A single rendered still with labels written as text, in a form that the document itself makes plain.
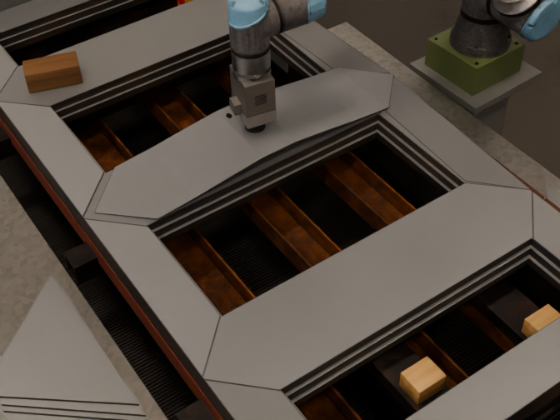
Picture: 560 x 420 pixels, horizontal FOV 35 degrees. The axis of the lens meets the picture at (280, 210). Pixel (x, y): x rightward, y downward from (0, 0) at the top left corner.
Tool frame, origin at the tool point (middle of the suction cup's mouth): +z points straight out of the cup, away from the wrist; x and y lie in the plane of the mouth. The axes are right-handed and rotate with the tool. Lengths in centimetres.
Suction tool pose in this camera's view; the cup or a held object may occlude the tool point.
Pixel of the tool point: (255, 131)
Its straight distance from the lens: 182.4
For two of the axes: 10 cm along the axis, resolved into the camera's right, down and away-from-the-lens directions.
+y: 3.9, 6.5, -6.5
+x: 9.2, -3.0, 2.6
